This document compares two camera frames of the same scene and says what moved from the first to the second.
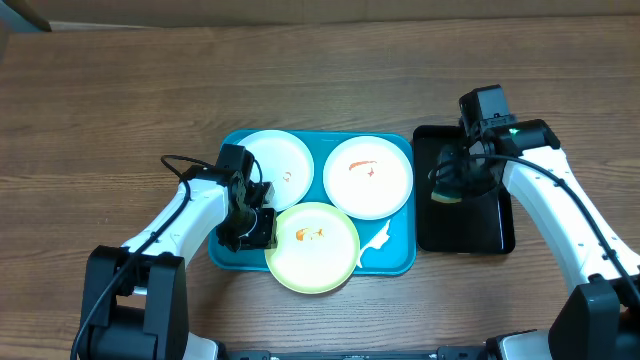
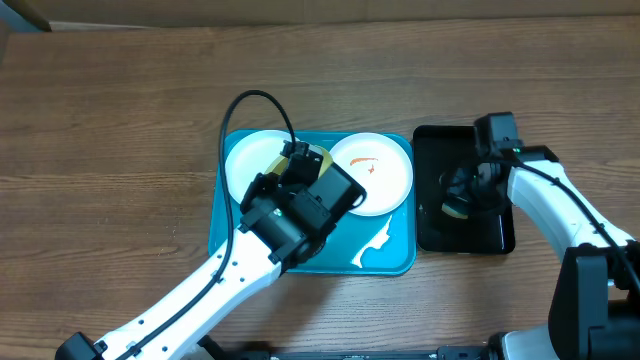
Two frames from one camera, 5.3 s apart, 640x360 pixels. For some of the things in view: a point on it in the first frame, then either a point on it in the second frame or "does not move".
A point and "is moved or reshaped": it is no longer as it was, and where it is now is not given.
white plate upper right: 367,177 does not move
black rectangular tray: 482,224 does not move
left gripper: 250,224 → 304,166
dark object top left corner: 28,10 does not move
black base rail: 443,353 does not move
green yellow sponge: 438,197 is moved or reshaped
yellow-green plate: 317,248 → 282,165
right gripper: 450,180 → 459,191
